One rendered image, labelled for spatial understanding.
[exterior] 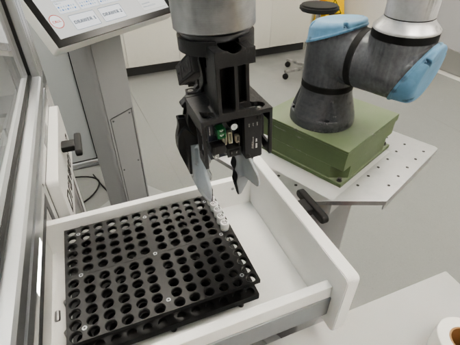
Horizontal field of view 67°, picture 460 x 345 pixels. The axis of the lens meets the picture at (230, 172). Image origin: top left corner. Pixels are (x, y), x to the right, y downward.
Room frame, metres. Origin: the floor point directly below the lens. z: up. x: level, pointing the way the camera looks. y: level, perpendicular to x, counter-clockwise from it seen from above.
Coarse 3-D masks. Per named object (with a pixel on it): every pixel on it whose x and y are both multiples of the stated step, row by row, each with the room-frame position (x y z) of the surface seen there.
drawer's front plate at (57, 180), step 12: (60, 120) 0.66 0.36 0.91; (48, 132) 0.57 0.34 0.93; (60, 132) 0.60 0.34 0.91; (48, 144) 0.53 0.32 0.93; (60, 144) 0.56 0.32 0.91; (48, 156) 0.49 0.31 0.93; (60, 156) 0.52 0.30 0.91; (48, 168) 0.46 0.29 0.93; (60, 168) 0.48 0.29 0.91; (72, 168) 0.60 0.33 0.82; (48, 180) 0.42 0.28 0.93; (60, 180) 0.44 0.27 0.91; (72, 180) 0.55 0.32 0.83; (60, 192) 0.42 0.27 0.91; (72, 192) 0.50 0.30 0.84; (60, 204) 0.42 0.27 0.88; (60, 216) 0.42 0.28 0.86
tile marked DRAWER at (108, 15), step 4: (116, 4) 1.24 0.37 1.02; (100, 8) 1.18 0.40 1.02; (104, 8) 1.19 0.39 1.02; (108, 8) 1.20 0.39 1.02; (112, 8) 1.21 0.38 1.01; (116, 8) 1.22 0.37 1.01; (120, 8) 1.24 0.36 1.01; (100, 12) 1.16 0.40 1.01; (104, 12) 1.17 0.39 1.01; (108, 12) 1.19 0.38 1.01; (112, 12) 1.20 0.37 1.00; (116, 12) 1.21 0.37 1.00; (120, 12) 1.22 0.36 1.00; (124, 12) 1.23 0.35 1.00; (104, 16) 1.16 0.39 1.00; (108, 16) 1.17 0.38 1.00; (112, 16) 1.19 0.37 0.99; (116, 16) 1.20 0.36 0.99; (120, 16) 1.21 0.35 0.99; (124, 16) 1.22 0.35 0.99; (108, 20) 1.16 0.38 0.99; (112, 20) 1.17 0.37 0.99
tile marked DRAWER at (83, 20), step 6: (84, 12) 1.12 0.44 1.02; (90, 12) 1.14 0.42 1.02; (72, 18) 1.08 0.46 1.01; (78, 18) 1.09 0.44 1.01; (84, 18) 1.10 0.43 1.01; (90, 18) 1.12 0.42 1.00; (96, 18) 1.13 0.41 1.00; (78, 24) 1.07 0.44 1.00; (84, 24) 1.09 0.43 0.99; (90, 24) 1.10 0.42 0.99; (96, 24) 1.12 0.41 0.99
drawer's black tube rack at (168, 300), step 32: (96, 224) 0.36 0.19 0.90; (128, 224) 0.36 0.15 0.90; (160, 224) 0.36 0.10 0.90; (192, 224) 0.39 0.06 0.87; (64, 256) 0.30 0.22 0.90; (96, 256) 0.30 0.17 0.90; (128, 256) 0.30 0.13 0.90; (160, 256) 0.30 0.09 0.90; (192, 256) 0.30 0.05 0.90; (224, 256) 0.32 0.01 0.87; (96, 288) 0.25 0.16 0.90; (128, 288) 0.25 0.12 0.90; (160, 288) 0.25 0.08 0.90; (192, 288) 0.27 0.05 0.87; (224, 288) 0.27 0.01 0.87; (256, 288) 0.27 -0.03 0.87; (96, 320) 0.23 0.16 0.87; (128, 320) 0.23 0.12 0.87; (160, 320) 0.23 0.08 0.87; (192, 320) 0.23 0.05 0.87
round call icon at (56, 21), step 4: (48, 16) 1.03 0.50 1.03; (52, 16) 1.04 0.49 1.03; (56, 16) 1.04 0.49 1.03; (60, 16) 1.05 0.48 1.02; (48, 20) 1.02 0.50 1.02; (52, 20) 1.03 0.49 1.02; (56, 20) 1.04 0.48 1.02; (60, 20) 1.04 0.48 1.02; (52, 24) 1.02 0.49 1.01; (56, 24) 1.03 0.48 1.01; (60, 24) 1.03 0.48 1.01; (64, 24) 1.04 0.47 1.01; (56, 28) 1.01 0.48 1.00; (60, 28) 1.02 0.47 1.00
